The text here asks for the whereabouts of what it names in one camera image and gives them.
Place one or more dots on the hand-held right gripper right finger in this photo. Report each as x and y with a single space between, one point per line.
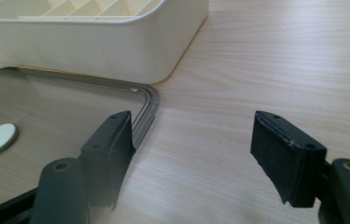
291 158

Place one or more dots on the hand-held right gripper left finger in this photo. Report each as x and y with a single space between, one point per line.
107 161

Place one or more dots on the transparent plastic lid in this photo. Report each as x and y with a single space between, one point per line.
54 118

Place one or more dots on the cream plastic compartment box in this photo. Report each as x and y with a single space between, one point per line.
101 46

